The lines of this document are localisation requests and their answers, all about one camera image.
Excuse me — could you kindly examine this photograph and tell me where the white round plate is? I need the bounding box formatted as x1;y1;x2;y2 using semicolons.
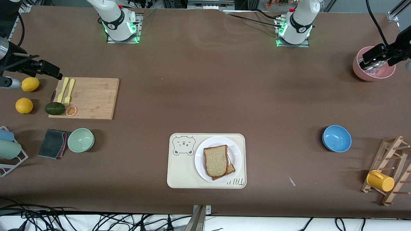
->
195;136;242;184

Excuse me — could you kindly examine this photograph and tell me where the plain brown bread slice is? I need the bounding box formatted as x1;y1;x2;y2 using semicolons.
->
204;145;229;179

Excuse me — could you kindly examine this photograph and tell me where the yellow plastic knife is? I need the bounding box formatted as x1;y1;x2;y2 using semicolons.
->
57;77;69;103

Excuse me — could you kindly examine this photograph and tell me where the metal spoon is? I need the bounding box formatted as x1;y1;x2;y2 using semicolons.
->
359;61;387;71

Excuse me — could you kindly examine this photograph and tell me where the yellow plastic fork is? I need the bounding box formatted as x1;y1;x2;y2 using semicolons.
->
65;79;75;106

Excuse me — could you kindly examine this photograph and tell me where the yellow lemon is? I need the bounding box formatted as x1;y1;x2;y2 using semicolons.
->
21;77;40;92

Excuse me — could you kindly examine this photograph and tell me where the pink bowl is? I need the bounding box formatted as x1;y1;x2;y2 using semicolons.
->
353;46;396;81

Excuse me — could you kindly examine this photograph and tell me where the dark green avocado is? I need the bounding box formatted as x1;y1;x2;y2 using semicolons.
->
45;102;66;116

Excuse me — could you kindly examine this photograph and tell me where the wooden cutting board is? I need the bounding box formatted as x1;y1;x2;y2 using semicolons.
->
48;77;120;120

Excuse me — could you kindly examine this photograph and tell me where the round yellow orange fruit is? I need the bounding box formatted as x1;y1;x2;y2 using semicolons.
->
15;98;34;114

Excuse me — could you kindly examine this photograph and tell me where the dark grey folded cloth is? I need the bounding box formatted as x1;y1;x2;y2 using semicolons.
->
38;129;69;160

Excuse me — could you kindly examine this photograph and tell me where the pale green bowl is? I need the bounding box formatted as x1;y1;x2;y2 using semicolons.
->
67;128;95;153

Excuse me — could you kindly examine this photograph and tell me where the light blue cup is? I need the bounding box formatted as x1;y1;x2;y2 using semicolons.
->
0;129;15;142

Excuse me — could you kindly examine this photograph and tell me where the pale green cup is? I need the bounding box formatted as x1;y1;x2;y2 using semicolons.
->
0;140;22;160

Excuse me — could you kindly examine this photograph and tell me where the blue bowl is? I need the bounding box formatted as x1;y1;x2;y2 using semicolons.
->
322;125;352;153

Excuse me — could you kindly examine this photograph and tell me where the wooden mug rack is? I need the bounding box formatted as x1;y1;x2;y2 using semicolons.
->
361;135;411;206

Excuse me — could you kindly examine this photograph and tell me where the yellow mug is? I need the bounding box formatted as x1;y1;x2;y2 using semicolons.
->
366;170;395;192

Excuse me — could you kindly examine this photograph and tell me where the cream tray with bear print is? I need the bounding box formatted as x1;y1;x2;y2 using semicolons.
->
167;133;247;189

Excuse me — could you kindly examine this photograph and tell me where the grey metal box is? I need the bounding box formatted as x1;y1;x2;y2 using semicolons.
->
187;0;235;10

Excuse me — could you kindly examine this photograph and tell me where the aluminium frame profile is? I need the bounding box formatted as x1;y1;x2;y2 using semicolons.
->
387;0;411;22
8;4;32;42

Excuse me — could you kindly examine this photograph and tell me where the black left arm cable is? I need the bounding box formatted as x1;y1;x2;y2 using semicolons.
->
366;0;390;46

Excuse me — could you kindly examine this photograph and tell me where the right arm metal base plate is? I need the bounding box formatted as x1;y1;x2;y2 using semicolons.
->
107;13;142;44

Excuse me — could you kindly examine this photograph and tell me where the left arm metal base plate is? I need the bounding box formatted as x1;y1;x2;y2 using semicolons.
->
275;16;310;48

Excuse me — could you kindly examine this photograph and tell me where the white wire rack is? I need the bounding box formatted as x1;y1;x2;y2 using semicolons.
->
0;126;29;177

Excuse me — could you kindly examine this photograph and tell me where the black base cable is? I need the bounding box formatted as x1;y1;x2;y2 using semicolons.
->
225;9;284;29

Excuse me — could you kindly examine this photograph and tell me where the black floor cable bundle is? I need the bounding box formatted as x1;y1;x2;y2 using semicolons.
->
299;218;366;231
0;199;193;231

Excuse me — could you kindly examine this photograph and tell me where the metal table bracket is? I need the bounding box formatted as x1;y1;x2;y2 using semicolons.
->
189;205;212;231

